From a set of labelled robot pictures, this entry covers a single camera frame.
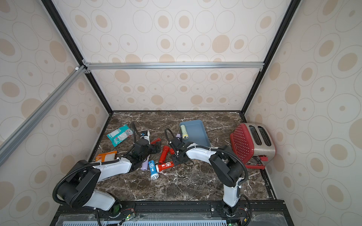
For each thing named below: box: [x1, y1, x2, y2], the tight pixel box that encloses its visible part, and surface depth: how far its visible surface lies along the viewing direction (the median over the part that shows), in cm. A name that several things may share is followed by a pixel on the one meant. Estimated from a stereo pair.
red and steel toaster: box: [230, 122, 276, 170], surface depth 83 cm
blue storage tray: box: [179, 119, 211, 147], surface depth 108 cm
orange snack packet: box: [95, 150, 118, 163], surface depth 94 cm
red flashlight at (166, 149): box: [158, 145, 170, 164], surface depth 95 cm
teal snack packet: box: [106, 124, 134, 147], surface depth 105 cm
